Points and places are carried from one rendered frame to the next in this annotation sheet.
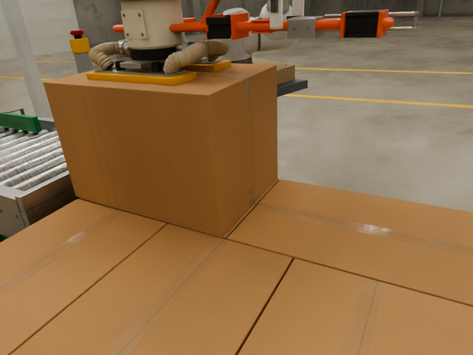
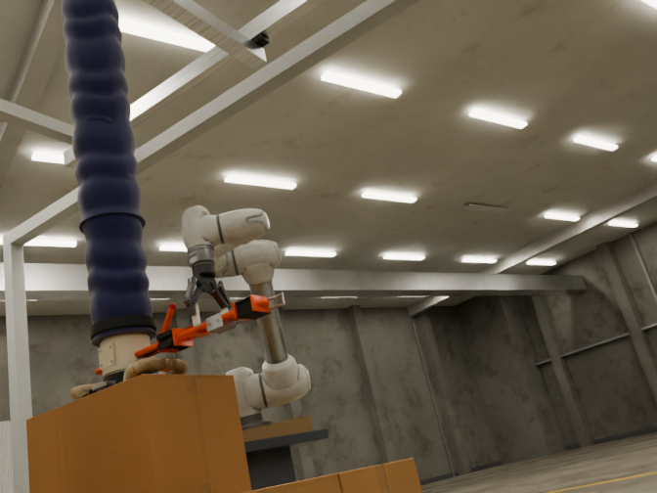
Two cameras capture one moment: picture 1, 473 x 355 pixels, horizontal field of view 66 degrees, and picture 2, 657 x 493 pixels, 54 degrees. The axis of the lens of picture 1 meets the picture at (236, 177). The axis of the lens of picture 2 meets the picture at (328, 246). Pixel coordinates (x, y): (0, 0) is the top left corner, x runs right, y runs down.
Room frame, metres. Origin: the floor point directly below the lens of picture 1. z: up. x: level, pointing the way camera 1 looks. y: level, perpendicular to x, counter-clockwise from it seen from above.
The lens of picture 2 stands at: (-1.05, -0.57, 0.52)
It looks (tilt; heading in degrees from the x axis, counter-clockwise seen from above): 20 degrees up; 0
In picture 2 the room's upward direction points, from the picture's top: 13 degrees counter-clockwise
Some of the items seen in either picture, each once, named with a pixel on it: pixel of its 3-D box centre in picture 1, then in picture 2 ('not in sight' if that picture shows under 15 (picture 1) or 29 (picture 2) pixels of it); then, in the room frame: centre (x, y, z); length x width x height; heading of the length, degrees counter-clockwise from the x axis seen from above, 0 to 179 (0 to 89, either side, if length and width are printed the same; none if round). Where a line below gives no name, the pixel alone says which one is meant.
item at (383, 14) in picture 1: (364, 23); (250, 307); (0.84, -0.30, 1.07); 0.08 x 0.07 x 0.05; 59
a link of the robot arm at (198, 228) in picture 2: not in sight; (200, 228); (0.96, -0.16, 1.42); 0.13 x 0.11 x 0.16; 96
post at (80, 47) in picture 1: (99, 129); not in sight; (2.06, 0.78, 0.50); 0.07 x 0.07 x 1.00; 60
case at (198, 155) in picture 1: (170, 134); (136, 456); (1.15, 0.21, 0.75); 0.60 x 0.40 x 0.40; 60
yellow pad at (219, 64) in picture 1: (179, 59); not in sight; (1.24, 0.16, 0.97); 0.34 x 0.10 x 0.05; 59
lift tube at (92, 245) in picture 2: not in sight; (110, 207); (1.16, 0.21, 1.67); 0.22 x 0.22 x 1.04
